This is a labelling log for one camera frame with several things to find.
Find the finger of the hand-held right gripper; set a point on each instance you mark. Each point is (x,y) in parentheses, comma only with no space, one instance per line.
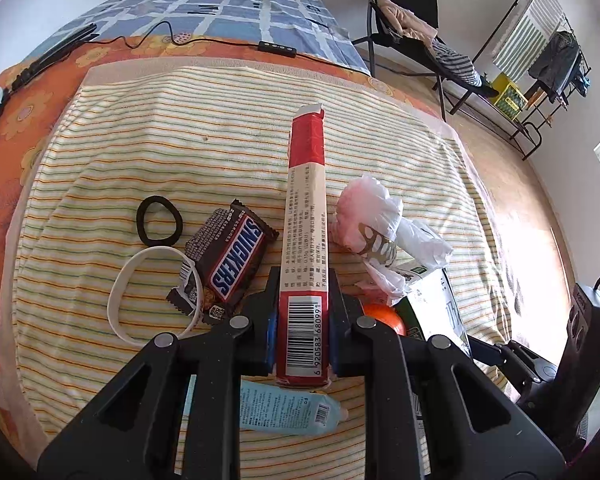
(525,367)

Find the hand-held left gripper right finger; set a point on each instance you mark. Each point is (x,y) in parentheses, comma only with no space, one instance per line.
(336,342)

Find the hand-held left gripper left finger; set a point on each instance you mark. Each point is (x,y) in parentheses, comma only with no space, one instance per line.
(271,342)

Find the orange fruit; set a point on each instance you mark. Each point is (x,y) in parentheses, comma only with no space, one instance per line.
(385,317)

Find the light blue tube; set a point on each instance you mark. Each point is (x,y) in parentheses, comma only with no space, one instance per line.
(280,405)

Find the brown chocolate bar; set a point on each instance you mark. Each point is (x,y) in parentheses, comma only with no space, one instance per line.
(235,260)

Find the green and white carton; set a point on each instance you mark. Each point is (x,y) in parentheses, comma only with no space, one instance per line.
(435,300)

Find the red and beige carton box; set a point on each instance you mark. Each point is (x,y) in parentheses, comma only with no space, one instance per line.
(305,210)

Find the pink and white plastic bag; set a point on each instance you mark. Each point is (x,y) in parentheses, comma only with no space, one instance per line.
(375,210)

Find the white wristband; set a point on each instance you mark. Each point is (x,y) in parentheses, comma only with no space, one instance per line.
(112,303)

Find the striped yellow blanket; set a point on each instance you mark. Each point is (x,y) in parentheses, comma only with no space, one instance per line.
(180,135)

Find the black drying rack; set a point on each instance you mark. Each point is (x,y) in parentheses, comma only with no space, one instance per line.
(525,135)

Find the yellow crate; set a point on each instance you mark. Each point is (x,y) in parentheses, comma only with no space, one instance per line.
(509,97)

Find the black inline remote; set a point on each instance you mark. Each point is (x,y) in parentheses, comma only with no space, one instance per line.
(277,47)

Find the dark jacket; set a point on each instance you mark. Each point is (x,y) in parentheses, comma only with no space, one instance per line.
(555,65)

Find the striped garment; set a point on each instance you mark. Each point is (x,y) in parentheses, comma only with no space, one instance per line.
(457,65)

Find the orange floral bed sheet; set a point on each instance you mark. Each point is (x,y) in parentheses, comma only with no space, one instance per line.
(30,125)

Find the beige garment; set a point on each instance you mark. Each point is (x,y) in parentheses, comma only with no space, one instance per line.
(410,20)

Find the green striped towel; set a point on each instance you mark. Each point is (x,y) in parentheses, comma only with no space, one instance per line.
(530,30)

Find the blue checkered bed sheet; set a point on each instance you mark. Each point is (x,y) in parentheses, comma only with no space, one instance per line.
(230,10)

